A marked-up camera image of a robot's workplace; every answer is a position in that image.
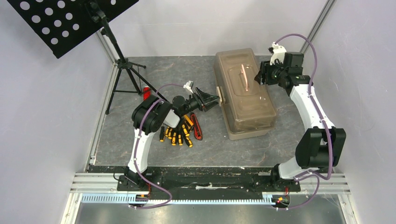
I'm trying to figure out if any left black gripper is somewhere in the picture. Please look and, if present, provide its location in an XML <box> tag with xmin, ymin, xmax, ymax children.
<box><xmin>180</xmin><ymin>86</ymin><xmax>219</xmax><ymax>116</ymax></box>

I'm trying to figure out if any beige plastic tool box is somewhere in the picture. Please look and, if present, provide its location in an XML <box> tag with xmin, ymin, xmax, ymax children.
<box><xmin>213</xmin><ymin>48</ymin><xmax>277</xmax><ymax>140</ymax></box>

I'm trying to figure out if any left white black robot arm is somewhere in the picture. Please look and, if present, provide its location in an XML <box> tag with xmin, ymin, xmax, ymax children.
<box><xmin>118</xmin><ymin>88</ymin><xmax>219</xmax><ymax>190</ymax></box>

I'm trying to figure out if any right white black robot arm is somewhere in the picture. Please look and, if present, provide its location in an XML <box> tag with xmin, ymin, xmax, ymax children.
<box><xmin>255</xmin><ymin>52</ymin><xmax>346</xmax><ymax>190</ymax></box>

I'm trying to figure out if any red black utility knife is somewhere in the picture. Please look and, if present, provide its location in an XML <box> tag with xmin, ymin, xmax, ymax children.
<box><xmin>190</xmin><ymin>112</ymin><xmax>203</xmax><ymax>140</ymax></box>

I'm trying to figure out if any screwdriver yellow black far left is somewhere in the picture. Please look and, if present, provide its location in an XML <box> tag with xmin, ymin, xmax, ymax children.
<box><xmin>159</xmin><ymin>126</ymin><xmax>165</xmax><ymax>142</ymax></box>

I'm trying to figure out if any red cylindrical object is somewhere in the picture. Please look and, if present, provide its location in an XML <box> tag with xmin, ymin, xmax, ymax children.
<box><xmin>142</xmin><ymin>86</ymin><xmax>151</xmax><ymax>101</ymax></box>

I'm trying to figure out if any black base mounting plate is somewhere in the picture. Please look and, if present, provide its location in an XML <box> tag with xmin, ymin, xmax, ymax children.
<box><xmin>117</xmin><ymin>166</ymin><xmax>301</xmax><ymax>200</ymax></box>

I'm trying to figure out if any black perforated music stand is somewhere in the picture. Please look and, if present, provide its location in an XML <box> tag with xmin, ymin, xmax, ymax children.
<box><xmin>9</xmin><ymin>0</ymin><xmax>156</xmax><ymax>95</ymax></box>

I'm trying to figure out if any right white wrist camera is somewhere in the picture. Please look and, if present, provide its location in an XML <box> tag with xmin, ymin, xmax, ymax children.
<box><xmin>269</xmin><ymin>42</ymin><xmax>287</xmax><ymax>65</ymax></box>

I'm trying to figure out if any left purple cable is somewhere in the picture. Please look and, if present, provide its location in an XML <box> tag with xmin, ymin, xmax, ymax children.
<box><xmin>128</xmin><ymin>83</ymin><xmax>186</xmax><ymax>210</ymax></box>

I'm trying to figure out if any aluminium frame rail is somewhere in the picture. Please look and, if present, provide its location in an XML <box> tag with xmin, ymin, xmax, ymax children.
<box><xmin>61</xmin><ymin>31</ymin><xmax>137</xmax><ymax>224</ymax></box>

